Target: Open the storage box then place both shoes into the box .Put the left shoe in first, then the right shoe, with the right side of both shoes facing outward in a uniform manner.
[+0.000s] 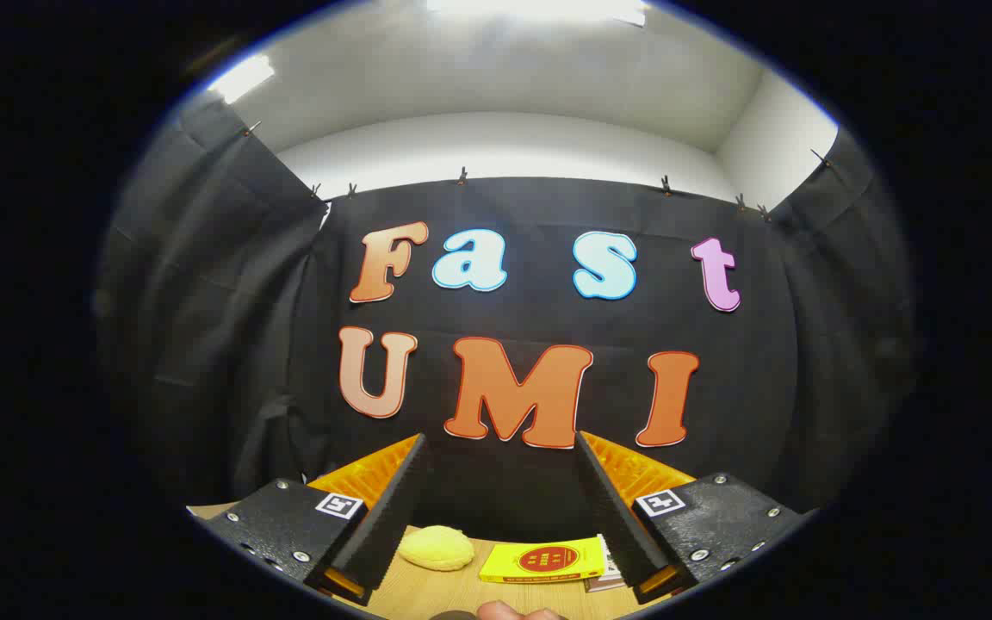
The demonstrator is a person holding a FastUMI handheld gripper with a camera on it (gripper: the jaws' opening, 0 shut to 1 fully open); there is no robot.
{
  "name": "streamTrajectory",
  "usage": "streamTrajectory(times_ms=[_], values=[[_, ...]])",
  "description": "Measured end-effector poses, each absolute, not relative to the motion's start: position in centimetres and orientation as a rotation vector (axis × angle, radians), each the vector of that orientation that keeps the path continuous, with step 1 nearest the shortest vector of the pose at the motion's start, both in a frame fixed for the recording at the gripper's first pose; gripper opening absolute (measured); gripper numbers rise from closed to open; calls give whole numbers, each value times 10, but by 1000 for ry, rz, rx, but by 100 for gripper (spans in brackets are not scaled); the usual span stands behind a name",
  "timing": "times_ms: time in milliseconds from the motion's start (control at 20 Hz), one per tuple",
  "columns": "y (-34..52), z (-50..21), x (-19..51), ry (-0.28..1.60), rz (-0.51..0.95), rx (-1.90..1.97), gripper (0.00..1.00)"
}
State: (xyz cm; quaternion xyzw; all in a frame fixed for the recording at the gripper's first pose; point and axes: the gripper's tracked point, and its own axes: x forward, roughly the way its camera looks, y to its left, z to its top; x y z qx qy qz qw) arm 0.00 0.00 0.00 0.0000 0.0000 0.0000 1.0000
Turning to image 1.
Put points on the yellow plush bread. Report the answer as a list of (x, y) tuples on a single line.
[(437, 548)]

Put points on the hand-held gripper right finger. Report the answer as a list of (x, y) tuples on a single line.
[(621, 525)]

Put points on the ceiling light panel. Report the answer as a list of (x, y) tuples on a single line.
[(242, 77)]

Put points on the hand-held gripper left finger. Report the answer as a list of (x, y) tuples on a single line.
[(388, 517)]

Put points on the white book stack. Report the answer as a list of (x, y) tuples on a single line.
[(604, 555)]

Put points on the yellow book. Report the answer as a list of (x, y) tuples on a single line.
[(543, 561)]

